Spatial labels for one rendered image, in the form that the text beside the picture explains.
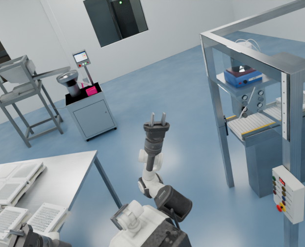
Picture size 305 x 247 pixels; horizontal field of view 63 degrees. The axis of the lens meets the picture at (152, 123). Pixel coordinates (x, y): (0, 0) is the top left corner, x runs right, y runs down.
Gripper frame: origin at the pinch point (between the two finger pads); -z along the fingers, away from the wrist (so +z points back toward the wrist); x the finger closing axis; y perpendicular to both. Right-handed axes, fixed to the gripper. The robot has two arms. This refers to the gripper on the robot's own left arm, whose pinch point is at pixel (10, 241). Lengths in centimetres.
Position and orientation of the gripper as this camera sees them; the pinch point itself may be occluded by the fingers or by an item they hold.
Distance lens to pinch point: 95.4
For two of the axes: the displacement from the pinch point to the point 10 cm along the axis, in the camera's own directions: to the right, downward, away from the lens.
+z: 2.2, 5.5, 8.1
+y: 9.7, -0.2, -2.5
